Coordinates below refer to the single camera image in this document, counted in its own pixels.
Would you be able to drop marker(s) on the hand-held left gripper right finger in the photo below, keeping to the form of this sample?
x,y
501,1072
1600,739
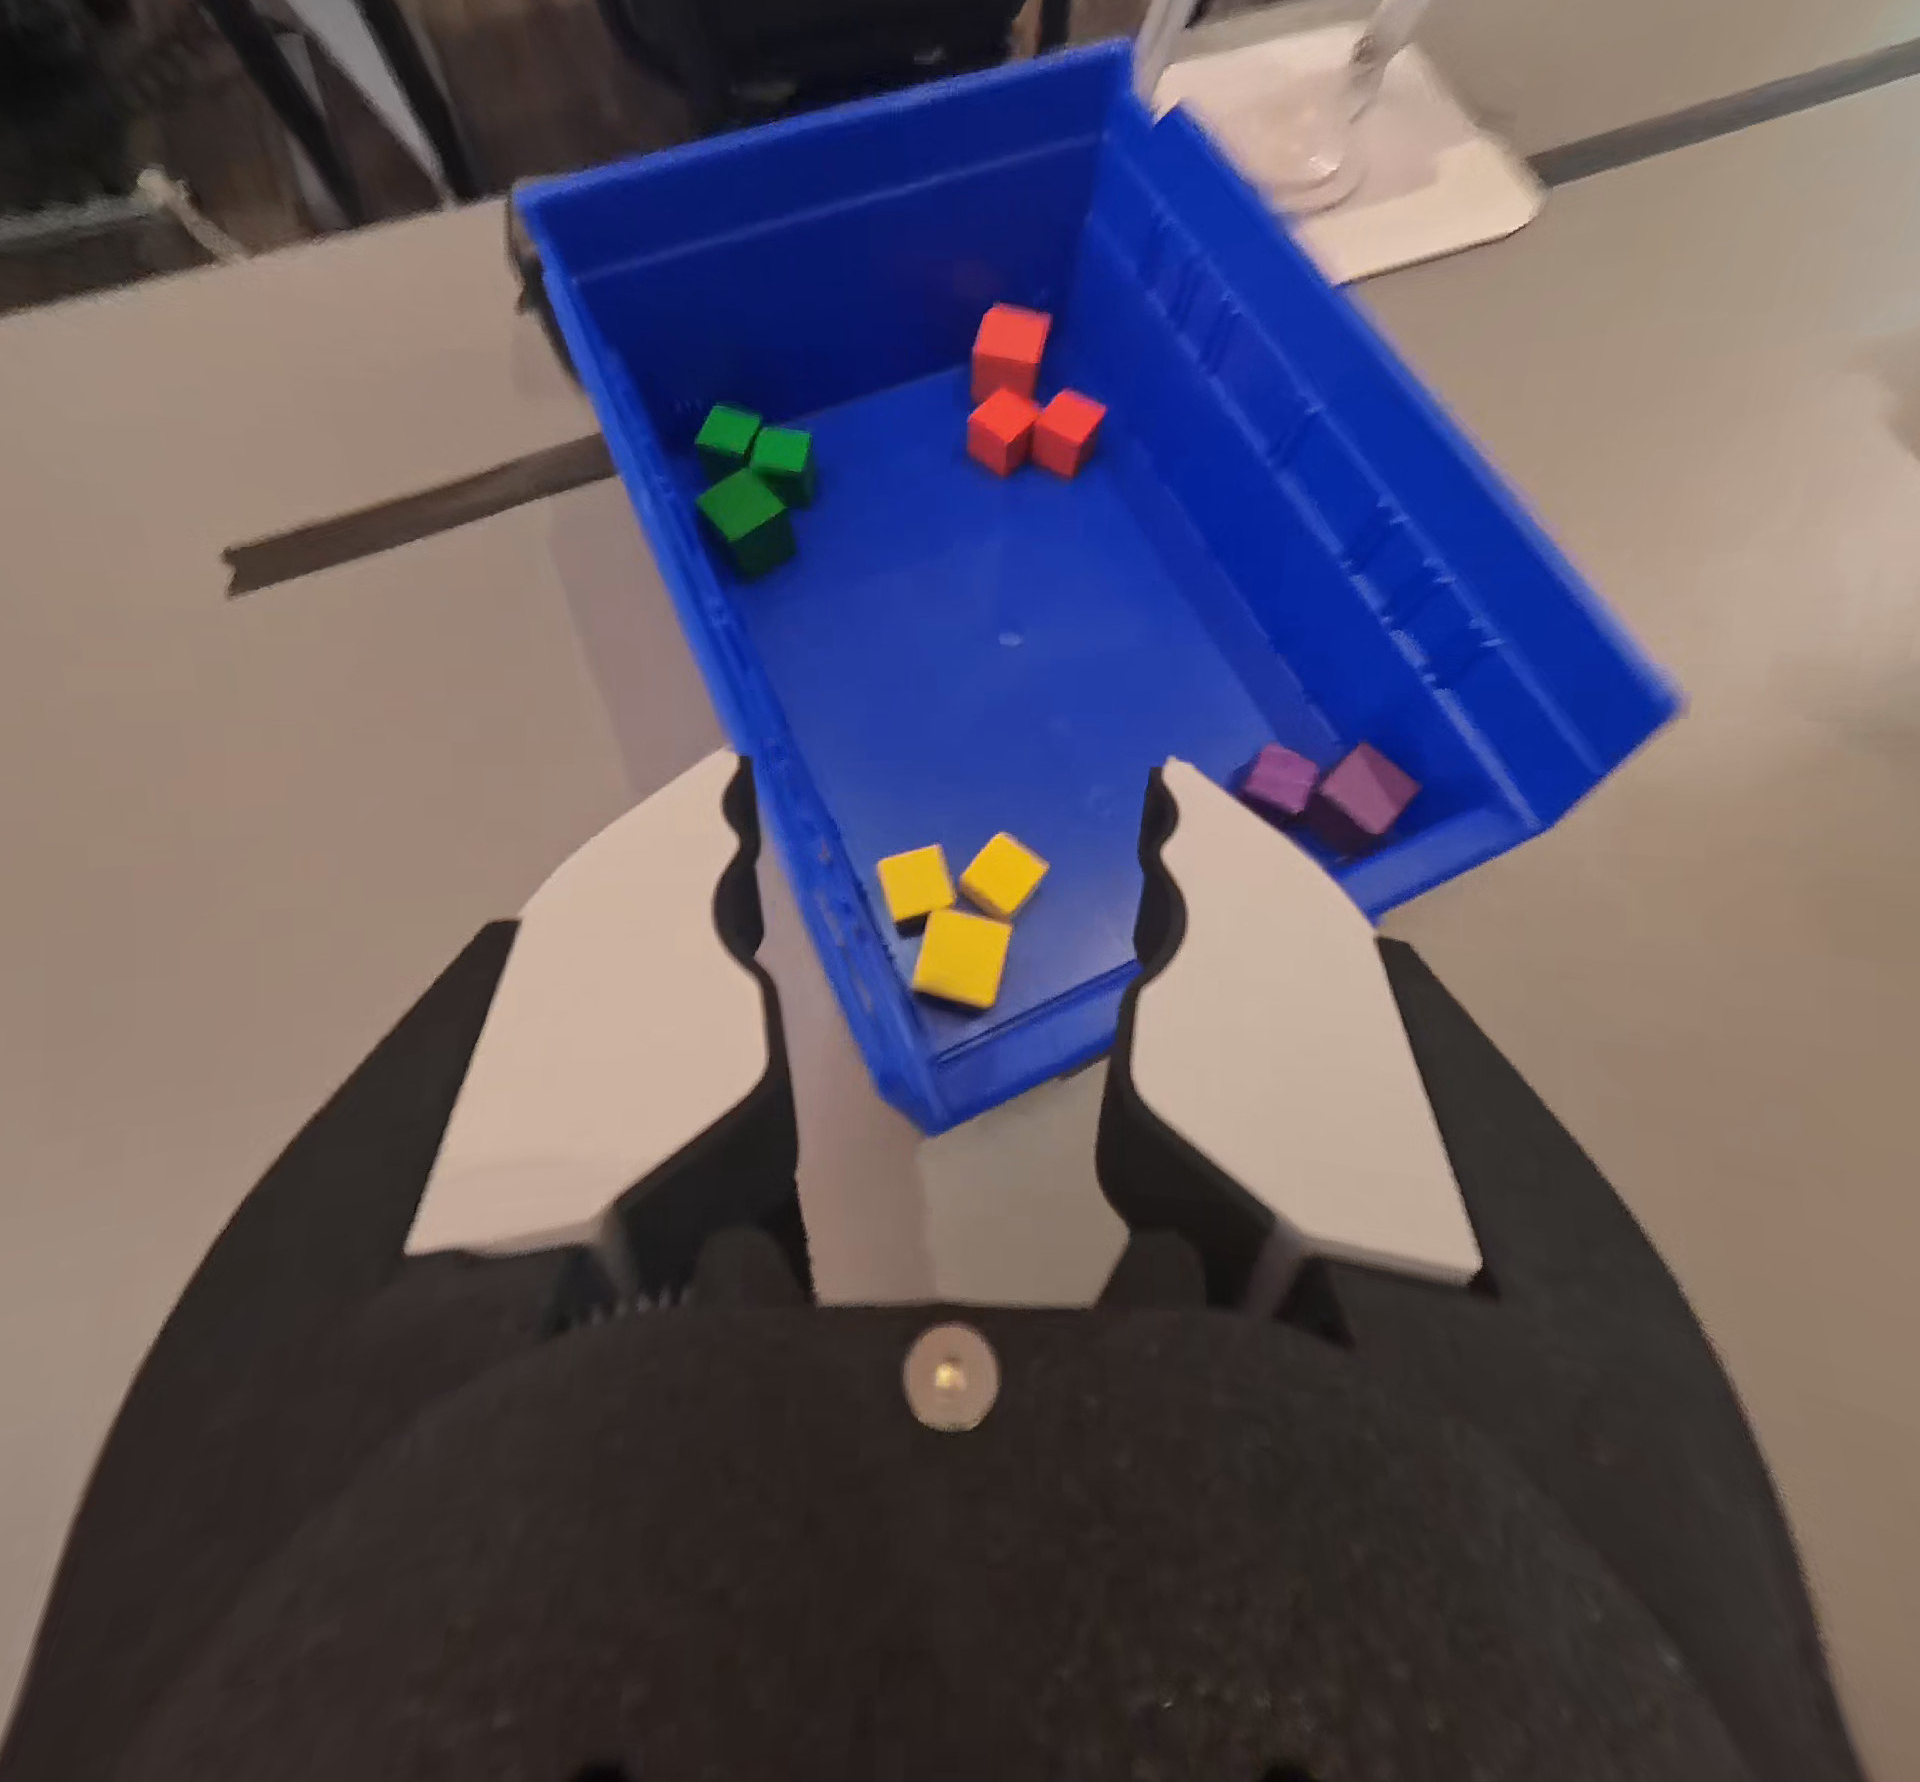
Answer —
x,y
1292,1062

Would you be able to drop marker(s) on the green cube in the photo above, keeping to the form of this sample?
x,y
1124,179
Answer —
x,y
748,521
729,434
786,460

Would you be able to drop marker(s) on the purple cube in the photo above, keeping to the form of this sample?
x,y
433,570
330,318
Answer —
x,y
1279,778
1364,794

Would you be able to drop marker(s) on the white board stand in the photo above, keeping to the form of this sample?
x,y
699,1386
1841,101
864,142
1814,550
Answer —
x,y
1428,192

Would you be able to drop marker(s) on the black tripod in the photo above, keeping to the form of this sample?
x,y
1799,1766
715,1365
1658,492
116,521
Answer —
x,y
299,12

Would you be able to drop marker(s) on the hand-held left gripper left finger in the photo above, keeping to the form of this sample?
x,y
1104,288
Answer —
x,y
599,1062

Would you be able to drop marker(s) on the blue plastic bin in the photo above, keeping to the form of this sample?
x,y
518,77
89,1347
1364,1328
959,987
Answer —
x,y
1019,671

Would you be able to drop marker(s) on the yellow cube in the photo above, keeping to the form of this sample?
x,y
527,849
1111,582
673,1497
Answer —
x,y
961,959
916,885
1003,874

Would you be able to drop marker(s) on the orange cube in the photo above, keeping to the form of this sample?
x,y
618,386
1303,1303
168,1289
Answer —
x,y
1069,433
1003,433
1011,350

